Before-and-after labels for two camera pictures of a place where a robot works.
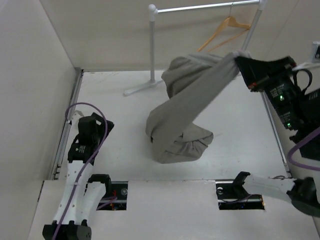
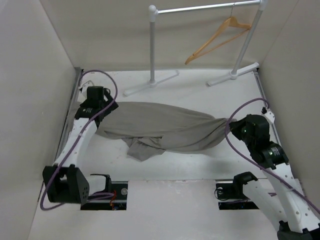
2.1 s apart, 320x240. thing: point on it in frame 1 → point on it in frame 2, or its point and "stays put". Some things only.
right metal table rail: x=280 y=147 stays put
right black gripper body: x=283 y=94 → x=239 y=131
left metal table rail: x=57 y=166 stays put
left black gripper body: x=99 y=135 → x=106 y=102
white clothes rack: x=153 y=11 stays put
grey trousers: x=195 y=82 → x=148 y=129
